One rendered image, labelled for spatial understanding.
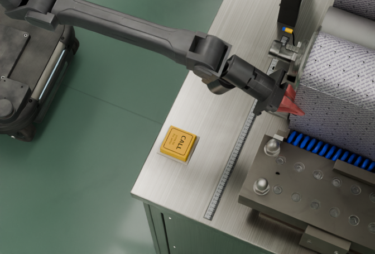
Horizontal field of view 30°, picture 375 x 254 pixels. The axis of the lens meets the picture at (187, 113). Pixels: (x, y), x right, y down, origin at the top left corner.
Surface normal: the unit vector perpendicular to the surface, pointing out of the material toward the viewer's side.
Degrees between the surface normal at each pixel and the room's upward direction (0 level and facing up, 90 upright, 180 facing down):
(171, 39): 1
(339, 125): 90
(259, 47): 0
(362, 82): 32
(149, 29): 1
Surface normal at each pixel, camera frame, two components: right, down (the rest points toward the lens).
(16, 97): -0.02, -0.40
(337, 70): -0.20, 0.04
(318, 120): -0.40, 0.85
